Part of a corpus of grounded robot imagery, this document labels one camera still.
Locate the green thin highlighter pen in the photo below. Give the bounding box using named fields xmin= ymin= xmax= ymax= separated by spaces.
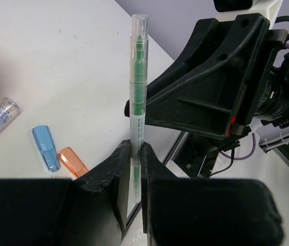
xmin=129 ymin=14 xmax=148 ymax=203

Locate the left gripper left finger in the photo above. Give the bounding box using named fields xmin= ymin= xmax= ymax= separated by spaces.
xmin=0 ymin=140 xmax=130 ymax=245

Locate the blue translucent eraser case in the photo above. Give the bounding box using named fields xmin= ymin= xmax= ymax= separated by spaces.
xmin=32 ymin=125 xmax=61 ymax=172

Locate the orange translucent eraser case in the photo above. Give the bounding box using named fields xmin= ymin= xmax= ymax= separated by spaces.
xmin=58 ymin=147 xmax=89 ymax=178

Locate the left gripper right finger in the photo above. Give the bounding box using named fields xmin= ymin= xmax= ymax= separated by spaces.
xmin=141 ymin=143 xmax=284 ymax=245

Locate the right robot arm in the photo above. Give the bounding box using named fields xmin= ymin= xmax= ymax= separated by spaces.
xmin=145 ymin=1 xmax=289 ymax=154

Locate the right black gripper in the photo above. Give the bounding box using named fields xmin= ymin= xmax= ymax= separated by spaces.
xmin=123 ymin=12 xmax=288 ymax=140

